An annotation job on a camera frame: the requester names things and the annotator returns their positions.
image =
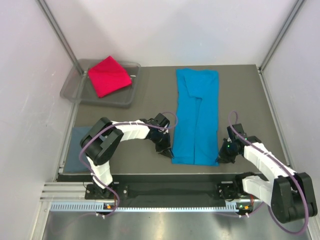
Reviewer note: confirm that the slotted cable duct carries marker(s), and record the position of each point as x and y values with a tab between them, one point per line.
103	207

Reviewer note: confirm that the left corner aluminium post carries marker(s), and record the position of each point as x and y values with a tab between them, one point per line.
59	34

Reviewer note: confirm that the clear grey plastic bin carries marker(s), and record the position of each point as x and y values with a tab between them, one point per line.
79	89

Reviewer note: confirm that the folded dark blue t-shirt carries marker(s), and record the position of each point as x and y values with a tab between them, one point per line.
72	163

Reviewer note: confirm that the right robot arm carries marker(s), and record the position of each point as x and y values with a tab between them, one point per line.
289	194

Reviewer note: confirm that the right corner aluminium post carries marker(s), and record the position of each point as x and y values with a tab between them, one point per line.
298	5

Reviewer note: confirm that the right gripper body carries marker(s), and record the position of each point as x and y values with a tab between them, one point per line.
227	154

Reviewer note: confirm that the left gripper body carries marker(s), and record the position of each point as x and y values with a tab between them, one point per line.
161	141

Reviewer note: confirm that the folded red t-shirt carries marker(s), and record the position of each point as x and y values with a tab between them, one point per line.
108	76

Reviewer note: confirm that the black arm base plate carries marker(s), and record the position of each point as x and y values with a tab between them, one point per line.
132	190

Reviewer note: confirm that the bright blue t-shirt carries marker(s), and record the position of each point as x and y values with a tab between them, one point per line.
195	140

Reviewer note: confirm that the aluminium rail frame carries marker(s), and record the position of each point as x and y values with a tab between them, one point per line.
76	191

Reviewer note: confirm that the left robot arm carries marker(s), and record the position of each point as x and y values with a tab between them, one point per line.
102	140

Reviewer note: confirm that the corner aluminium post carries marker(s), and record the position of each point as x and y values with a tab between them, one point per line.
59	34
298	5

